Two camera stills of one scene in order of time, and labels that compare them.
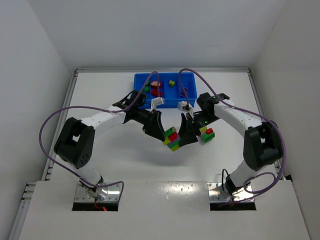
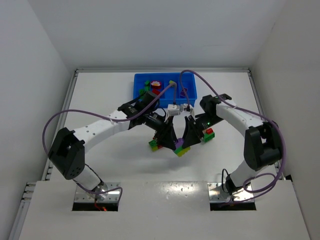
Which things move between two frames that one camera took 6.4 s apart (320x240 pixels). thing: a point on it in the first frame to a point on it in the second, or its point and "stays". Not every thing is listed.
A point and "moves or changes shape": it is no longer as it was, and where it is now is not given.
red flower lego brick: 156,84 stays
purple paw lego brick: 182,93 stays
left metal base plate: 112,194 stays
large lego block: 172,139 moves or changes shape
